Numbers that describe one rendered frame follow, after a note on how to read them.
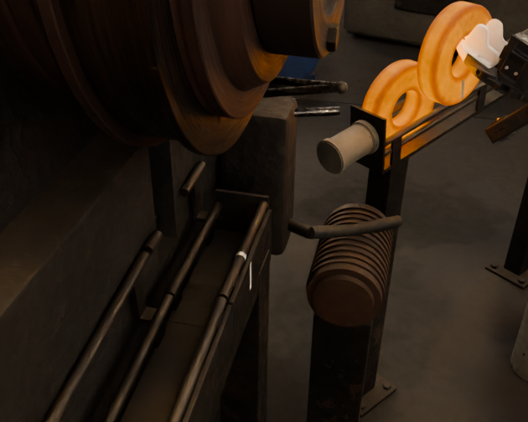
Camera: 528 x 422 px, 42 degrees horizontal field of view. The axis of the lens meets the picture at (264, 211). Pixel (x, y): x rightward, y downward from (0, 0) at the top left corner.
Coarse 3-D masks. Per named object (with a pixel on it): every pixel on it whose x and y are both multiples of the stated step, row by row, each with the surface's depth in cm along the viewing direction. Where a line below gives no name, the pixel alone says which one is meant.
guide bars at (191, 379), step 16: (256, 208) 89; (256, 224) 85; (240, 256) 80; (240, 272) 81; (224, 288) 75; (224, 304) 73; (208, 320) 72; (208, 336) 70; (208, 352) 71; (192, 368) 66; (192, 384) 65; (176, 400) 64; (176, 416) 62
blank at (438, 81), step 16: (448, 16) 99; (464, 16) 99; (480, 16) 102; (432, 32) 99; (448, 32) 98; (464, 32) 101; (432, 48) 99; (448, 48) 99; (432, 64) 99; (448, 64) 101; (464, 64) 107; (432, 80) 100; (448, 80) 103; (464, 80) 106; (432, 96) 103; (448, 96) 105; (464, 96) 108
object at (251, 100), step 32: (192, 0) 44; (224, 0) 47; (192, 32) 46; (224, 32) 49; (256, 32) 54; (192, 64) 49; (224, 64) 53; (256, 64) 56; (224, 96) 55; (256, 96) 66
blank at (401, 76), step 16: (400, 64) 112; (416, 64) 112; (384, 80) 111; (400, 80) 111; (416, 80) 114; (368, 96) 112; (384, 96) 111; (400, 96) 113; (416, 96) 117; (384, 112) 113; (400, 112) 120; (416, 112) 118; (400, 128) 117; (416, 128) 120
